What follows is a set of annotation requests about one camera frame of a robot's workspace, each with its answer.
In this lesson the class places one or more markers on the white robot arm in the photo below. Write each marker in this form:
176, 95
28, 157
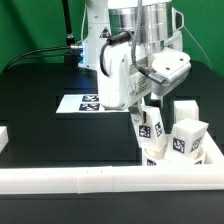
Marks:
136, 48

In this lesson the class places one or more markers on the black vertical pole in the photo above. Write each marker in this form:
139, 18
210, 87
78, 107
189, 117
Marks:
69, 34

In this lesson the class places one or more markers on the white marker sheet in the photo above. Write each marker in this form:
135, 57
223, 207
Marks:
79, 103

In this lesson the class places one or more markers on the white block left edge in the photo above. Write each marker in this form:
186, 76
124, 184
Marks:
3, 137

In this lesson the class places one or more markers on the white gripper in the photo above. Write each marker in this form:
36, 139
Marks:
124, 85

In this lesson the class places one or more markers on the white U-shaped fence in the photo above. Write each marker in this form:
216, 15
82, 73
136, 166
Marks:
208, 176

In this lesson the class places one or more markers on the white round stool seat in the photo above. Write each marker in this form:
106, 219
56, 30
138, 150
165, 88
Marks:
152, 158

